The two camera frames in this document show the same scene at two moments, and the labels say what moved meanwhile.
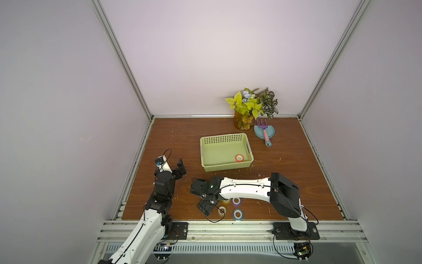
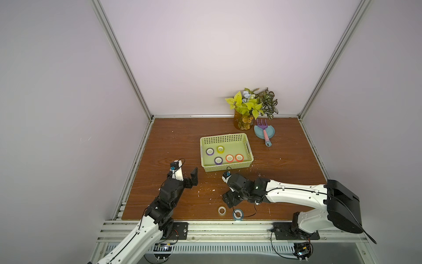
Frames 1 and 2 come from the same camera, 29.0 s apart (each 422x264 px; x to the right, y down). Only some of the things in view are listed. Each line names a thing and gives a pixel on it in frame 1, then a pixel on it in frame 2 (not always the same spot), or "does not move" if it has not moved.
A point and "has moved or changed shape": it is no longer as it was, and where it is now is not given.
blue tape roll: (238, 214) does not move
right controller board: (303, 250) does not move
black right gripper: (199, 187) to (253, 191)
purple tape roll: (236, 201) has moved or changed shape
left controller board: (162, 247) does not move
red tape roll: (239, 158) does not move
